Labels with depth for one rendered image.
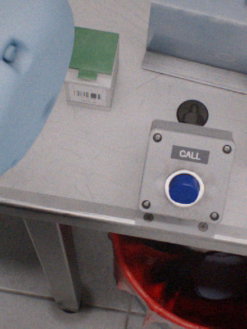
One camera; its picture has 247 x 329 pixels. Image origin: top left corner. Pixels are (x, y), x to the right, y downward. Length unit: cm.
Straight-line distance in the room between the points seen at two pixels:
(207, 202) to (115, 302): 94
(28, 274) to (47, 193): 88
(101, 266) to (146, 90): 88
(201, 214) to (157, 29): 17
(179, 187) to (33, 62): 40
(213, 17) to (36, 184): 21
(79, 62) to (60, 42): 41
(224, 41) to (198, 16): 4
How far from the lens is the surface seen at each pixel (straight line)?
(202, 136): 67
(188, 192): 66
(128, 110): 76
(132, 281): 116
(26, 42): 27
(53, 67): 30
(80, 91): 72
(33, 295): 160
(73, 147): 75
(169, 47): 76
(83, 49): 71
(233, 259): 139
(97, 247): 162
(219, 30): 71
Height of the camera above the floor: 158
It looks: 72 degrees down
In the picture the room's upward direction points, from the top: 4 degrees clockwise
